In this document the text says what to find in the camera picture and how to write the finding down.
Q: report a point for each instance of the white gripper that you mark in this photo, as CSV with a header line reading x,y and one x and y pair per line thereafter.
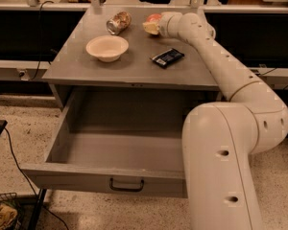
x,y
163,25

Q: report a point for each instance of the red apple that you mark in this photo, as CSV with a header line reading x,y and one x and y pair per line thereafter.
x,y
153,18

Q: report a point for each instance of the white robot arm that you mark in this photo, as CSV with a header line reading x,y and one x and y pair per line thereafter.
x,y
218,138

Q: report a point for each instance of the open grey drawer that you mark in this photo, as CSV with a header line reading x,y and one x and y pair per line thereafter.
x,y
121,133

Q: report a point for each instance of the tipped soda can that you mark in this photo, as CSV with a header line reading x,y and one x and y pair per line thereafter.
x,y
119,22

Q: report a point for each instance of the blue snack packet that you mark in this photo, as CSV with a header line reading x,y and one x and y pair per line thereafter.
x,y
166,58

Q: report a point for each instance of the white bowl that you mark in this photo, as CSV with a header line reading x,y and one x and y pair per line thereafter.
x,y
107,48

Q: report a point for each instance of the grey cabinet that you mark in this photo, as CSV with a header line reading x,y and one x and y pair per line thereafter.
x,y
74,66

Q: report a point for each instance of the black drawer handle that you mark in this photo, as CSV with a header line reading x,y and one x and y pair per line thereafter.
x,y
126,187

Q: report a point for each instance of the wire basket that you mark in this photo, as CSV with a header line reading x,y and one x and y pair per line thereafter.
x,y
10,212

